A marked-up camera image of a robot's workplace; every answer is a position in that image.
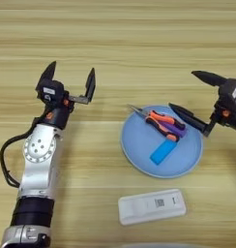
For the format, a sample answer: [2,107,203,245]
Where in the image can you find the light blue round plate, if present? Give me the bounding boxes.
[120,105,204,179]

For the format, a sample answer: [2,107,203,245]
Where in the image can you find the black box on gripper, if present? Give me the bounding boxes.
[218,77,236,106]
[35,78,66,105]

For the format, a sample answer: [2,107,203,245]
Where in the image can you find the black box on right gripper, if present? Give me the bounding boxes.
[218,77,236,106]

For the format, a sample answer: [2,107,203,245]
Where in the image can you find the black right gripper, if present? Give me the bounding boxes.
[167,70,236,138]

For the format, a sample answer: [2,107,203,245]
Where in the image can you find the orange black handled pliers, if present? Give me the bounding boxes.
[128,104,187,143]

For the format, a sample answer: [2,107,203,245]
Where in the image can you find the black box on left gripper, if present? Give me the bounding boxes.
[35,78,66,105]

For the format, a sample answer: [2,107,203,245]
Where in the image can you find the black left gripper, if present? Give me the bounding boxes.
[32,60,97,131]

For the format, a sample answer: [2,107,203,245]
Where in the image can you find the blue rectangular block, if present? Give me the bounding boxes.
[149,139,178,167]

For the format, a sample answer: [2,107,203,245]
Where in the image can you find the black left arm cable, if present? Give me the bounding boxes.
[0,124,37,188]

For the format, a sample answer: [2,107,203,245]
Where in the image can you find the white rectangular plastic case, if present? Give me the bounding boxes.
[118,188,188,227]

